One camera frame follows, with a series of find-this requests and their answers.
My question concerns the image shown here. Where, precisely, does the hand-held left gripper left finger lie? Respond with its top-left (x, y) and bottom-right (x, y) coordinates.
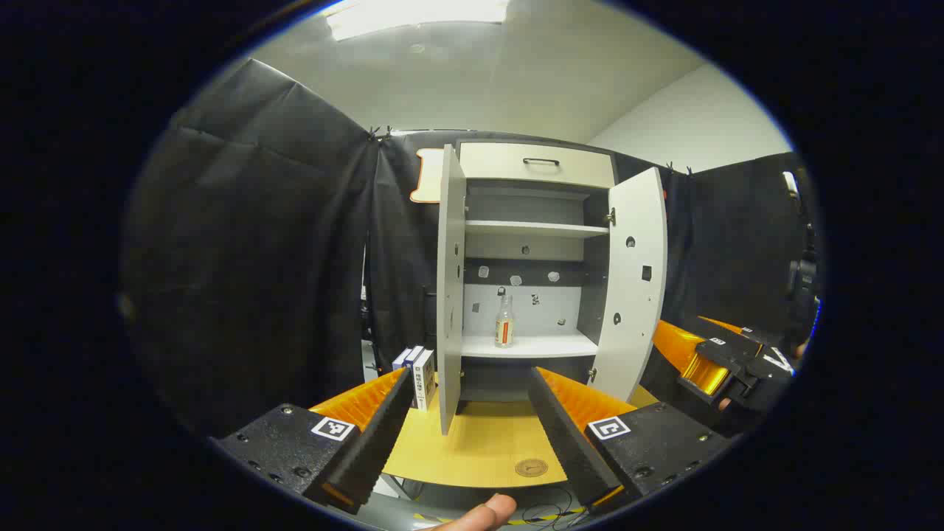
top-left (210, 367), bottom-right (415, 516)

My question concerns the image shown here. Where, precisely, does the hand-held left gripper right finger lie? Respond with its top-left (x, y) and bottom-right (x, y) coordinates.
top-left (527, 367), bottom-right (731, 517)

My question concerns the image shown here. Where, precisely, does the clear glass bottle orange label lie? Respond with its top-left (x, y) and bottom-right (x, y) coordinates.
top-left (495, 294), bottom-right (516, 348)

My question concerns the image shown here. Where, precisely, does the white cabinet shelf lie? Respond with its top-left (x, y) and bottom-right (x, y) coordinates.
top-left (465, 220), bottom-right (610, 238)
top-left (462, 332), bottom-right (600, 360)

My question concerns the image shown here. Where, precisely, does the grey cabinet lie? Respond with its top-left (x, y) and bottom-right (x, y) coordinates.
top-left (456, 139), bottom-right (617, 403)

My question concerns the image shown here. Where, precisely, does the white book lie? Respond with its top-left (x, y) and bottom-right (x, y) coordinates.
top-left (413, 349), bottom-right (437, 411)

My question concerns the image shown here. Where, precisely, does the black backdrop cloth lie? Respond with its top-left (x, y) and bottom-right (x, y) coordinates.
top-left (122, 58), bottom-right (819, 443)

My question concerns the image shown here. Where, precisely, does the thin black cable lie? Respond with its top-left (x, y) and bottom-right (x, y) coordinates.
top-left (516, 487), bottom-right (583, 529)

